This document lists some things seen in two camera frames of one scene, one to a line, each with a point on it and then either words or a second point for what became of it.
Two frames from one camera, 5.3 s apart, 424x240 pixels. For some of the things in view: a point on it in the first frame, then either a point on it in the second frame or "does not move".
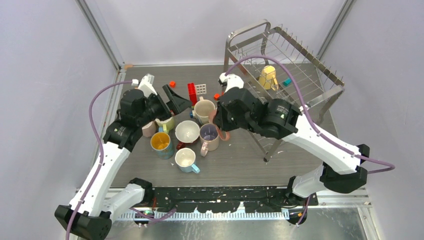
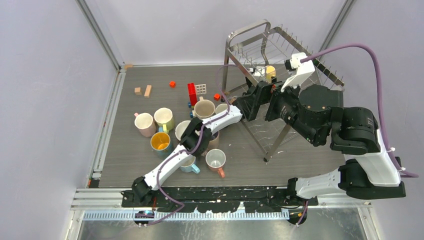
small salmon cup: (226, 135) to (215, 159)
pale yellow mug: (167, 125) does not move
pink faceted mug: (149, 129) does not move
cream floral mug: (202, 109) does not move
